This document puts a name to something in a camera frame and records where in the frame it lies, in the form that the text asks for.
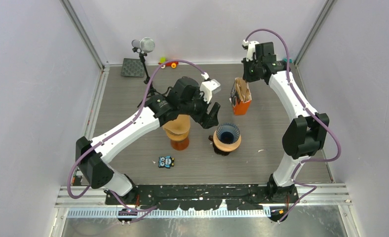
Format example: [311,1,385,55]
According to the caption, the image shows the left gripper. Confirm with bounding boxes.
[179,87,219,128]

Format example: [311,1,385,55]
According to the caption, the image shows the blue plastic dripper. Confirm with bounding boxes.
[216,122,240,144]

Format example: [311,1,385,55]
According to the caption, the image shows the orange coffee filter box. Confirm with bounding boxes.
[230,78,252,116]

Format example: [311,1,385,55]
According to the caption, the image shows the wooden ring stand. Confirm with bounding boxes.
[212,131,242,153]

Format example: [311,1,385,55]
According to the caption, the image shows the brown paper coffee filter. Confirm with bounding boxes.
[162,115,191,135]

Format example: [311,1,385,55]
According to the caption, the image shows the amber glass carafe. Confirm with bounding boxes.
[170,138,190,151]

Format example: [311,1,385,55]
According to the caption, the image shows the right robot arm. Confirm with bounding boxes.
[241,40,329,203]

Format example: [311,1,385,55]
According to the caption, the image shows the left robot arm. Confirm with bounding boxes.
[76,77,221,204]

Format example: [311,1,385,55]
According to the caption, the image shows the blue owl sticker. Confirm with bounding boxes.
[158,156,175,169]

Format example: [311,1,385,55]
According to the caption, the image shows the colourful toy car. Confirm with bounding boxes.
[158,57,179,69]

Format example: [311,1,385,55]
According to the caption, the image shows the dark grey studded plate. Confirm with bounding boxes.
[120,58,145,78]

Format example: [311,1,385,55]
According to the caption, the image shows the silver microphone on tripod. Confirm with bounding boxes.
[131,37,159,99]

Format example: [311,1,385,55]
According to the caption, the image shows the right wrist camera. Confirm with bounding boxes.
[242,39,259,62]

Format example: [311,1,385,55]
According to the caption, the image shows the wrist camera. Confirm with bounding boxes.
[199,72,221,104]
[242,39,259,62]

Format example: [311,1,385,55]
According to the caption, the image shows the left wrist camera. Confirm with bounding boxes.
[199,72,221,104]

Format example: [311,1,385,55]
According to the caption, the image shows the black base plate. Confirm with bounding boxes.
[104,184,299,211]

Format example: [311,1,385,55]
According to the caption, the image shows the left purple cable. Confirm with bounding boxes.
[66,59,208,199]

